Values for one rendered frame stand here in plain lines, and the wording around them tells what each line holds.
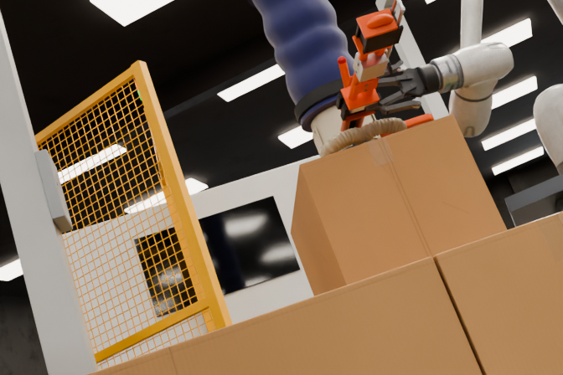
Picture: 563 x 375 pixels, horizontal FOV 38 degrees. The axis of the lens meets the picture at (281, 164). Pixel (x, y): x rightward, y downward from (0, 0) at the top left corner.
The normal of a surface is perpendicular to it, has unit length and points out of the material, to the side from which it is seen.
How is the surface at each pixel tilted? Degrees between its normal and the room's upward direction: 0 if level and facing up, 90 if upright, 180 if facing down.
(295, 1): 77
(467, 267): 90
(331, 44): 107
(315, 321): 90
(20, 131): 90
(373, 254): 90
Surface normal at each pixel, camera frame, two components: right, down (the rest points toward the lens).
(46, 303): 0.07, -0.36
